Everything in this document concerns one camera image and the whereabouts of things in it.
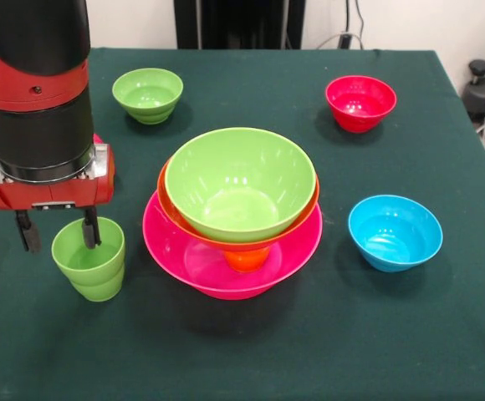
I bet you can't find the dark green tablecloth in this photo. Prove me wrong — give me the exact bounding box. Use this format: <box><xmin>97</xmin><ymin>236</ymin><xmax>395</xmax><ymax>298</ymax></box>
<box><xmin>0</xmin><ymin>47</ymin><xmax>485</xmax><ymax>401</ymax></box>

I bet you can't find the small green bowl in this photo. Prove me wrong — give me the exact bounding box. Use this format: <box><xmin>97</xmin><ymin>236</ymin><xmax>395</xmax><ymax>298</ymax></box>
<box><xmin>111</xmin><ymin>67</ymin><xmax>184</xmax><ymax>125</ymax></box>

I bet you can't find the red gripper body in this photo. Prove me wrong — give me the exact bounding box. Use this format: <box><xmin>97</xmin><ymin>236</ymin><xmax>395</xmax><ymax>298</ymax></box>
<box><xmin>0</xmin><ymin>143</ymin><xmax>116</xmax><ymax>212</ymax></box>

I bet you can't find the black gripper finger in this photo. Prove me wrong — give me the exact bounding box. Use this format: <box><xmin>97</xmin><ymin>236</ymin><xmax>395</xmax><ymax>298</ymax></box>
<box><xmin>14</xmin><ymin>210</ymin><xmax>43</xmax><ymax>254</ymax></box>
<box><xmin>81</xmin><ymin>206</ymin><xmax>102</xmax><ymax>250</ymax></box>

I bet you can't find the small blue bowl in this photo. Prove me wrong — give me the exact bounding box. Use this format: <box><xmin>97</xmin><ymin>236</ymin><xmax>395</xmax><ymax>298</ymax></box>
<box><xmin>348</xmin><ymin>195</ymin><xmax>444</xmax><ymax>273</ymax></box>

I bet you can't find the large orange bowl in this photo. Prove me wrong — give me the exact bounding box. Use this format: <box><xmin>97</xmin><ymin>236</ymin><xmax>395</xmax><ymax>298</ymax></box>
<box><xmin>156</xmin><ymin>158</ymin><xmax>321</xmax><ymax>253</ymax></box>

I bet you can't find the small red bowl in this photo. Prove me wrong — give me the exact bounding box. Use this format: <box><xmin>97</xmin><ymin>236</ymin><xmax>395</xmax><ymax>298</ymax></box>
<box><xmin>324</xmin><ymin>74</ymin><xmax>398</xmax><ymax>134</ymax></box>

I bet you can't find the black wall cable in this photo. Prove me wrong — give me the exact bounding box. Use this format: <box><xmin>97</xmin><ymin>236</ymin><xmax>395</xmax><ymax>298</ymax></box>
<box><xmin>353</xmin><ymin>0</ymin><xmax>367</xmax><ymax>37</ymax></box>

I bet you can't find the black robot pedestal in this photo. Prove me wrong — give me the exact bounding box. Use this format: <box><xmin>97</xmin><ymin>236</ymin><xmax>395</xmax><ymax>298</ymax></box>
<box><xmin>174</xmin><ymin>0</ymin><xmax>306</xmax><ymax>50</ymax></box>

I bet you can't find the orange cup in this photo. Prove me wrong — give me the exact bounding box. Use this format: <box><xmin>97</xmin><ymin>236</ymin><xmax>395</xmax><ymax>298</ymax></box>
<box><xmin>223</xmin><ymin>246</ymin><xmax>270</xmax><ymax>274</ymax></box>

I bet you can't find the green cup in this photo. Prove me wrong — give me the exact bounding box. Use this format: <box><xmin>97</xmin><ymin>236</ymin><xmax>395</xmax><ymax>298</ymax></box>
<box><xmin>51</xmin><ymin>216</ymin><xmax>126</xmax><ymax>303</ymax></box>

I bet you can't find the large green bowl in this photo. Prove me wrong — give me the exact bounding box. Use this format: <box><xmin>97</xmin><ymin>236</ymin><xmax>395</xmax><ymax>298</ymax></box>
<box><xmin>164</xmin><ymin>127</ymin><xmax>318</xmax><ymax>244</ymax></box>

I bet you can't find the large pink bowl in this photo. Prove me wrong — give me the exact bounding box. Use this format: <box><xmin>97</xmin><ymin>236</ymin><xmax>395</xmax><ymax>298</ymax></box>
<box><xmin>142</xmin><ymin>190</ymin><xmax>324</xmax><ymax>301</ymax></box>

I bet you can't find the red cup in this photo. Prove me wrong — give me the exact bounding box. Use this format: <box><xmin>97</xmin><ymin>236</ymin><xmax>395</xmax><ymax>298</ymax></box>
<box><xmin>93</xmin><ymin>133</ymin><xmax>116</xmax><ymax>185</ymax></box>

